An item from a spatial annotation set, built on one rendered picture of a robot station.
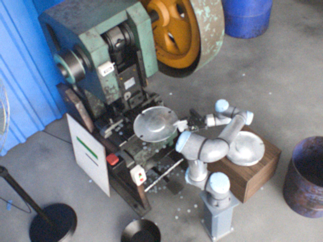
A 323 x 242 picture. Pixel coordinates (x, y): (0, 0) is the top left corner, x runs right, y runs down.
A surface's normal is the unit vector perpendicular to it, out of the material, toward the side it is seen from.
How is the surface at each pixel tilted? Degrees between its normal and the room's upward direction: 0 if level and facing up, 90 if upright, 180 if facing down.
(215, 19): 80
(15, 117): 90
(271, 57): 0
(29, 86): 90
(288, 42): 0
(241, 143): 0
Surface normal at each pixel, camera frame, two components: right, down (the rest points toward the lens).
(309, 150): 0.00, 0.74
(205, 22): 0.62, 0.36
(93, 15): -0.11, -0.64
